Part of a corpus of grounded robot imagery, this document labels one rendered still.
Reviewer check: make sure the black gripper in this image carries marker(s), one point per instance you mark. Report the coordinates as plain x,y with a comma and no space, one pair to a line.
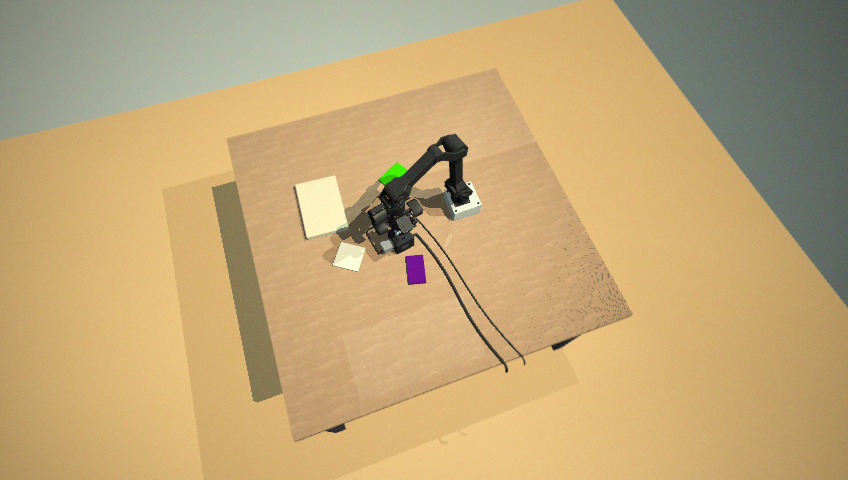
414,207

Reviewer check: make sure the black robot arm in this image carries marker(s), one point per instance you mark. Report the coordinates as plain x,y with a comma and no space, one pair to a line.
399,188

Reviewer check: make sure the bright green flat rectangular block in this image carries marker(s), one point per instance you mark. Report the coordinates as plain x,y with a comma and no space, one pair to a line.
396,171

